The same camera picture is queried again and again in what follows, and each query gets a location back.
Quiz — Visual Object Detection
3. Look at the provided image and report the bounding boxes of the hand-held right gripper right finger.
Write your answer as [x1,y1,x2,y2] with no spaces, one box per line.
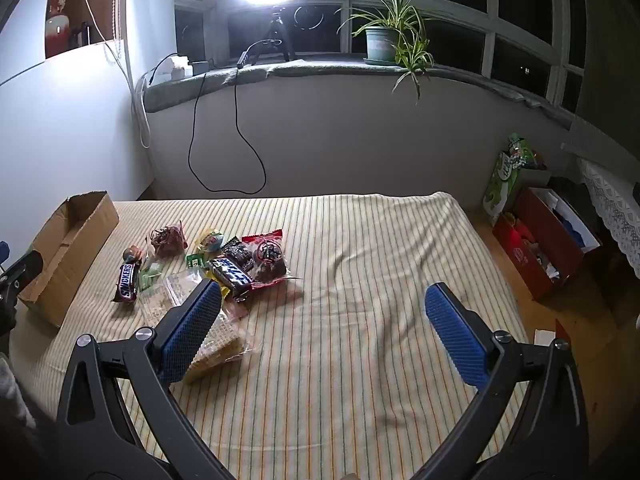
[415,282,591,480]

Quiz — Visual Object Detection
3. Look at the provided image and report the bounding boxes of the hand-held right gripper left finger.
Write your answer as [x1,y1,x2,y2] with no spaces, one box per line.
[56,279,236,480]

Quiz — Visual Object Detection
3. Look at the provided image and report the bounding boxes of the clear wafer packet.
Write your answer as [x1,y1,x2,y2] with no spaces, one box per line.
[182,302,261,386]

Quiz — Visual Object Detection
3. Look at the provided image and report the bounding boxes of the clear biscuit packet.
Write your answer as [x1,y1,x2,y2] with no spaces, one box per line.
[139,267,208,333]

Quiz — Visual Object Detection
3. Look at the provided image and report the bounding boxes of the yellow candy packet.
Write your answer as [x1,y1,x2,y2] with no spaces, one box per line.
[219,284,251,306]

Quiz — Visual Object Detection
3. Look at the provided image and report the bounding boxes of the brown cardboard box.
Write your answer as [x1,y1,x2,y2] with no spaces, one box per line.
[16,190,121,329]

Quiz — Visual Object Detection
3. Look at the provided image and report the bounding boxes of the clear packet of green candy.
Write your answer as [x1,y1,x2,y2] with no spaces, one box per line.
[137,262,166,291]

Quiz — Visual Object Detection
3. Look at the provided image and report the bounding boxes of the brown chocolate bar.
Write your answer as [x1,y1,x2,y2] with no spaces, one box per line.
[111,261,142,304]
[206,257,256,297]

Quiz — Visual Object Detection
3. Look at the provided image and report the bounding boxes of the small black snack packet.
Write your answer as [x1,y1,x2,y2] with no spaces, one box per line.
[221,240,258,271]

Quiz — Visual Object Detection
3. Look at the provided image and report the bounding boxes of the dark red snack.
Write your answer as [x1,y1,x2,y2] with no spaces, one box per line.
[149,221,189,259]

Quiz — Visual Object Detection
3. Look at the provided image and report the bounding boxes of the red packet of brown cake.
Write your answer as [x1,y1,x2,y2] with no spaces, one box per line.
[242,230,303,292]

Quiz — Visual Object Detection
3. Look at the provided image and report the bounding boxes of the person's left forearm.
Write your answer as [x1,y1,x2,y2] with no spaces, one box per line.
[0,352,57,480]

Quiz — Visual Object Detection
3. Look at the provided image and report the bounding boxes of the red cardboard box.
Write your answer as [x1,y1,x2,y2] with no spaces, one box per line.
[492,186,603,303]

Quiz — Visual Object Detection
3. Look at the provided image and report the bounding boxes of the striped bed sheet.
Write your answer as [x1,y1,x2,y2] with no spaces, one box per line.
[10,191,531,480]

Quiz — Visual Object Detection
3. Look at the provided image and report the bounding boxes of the green snack bag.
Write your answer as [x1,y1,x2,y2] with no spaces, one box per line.
[482,132,538,226]

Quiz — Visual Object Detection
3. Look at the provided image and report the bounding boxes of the white lace cloth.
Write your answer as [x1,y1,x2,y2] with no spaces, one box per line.
[575,157,640,281]

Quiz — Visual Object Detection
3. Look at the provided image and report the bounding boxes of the red white vase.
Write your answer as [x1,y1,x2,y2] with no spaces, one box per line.
[45,0,73,58]

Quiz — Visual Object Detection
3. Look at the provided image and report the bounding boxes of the white power strip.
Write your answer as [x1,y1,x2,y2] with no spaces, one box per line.
[167,54,193,81]

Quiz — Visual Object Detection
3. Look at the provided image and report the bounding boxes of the potted spider plant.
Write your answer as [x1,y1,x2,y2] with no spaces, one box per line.
[336,0,436,106]

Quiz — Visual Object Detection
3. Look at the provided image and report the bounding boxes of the black tripod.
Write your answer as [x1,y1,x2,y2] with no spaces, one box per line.
[257,5,297,63]

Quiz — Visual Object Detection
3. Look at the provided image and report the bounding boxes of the grey curtain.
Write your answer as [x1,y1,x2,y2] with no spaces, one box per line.
[570,0,640,126]

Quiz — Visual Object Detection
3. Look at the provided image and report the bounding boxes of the white cable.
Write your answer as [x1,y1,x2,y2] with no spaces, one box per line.
[75,0,152,150]

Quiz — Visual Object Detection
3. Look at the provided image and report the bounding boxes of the black cable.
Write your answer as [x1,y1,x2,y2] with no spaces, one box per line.
[215,67,267,193]
[188,71,223,192]

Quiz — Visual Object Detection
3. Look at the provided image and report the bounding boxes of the white window frame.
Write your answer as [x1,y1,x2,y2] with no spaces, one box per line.
[172,0,591,111]

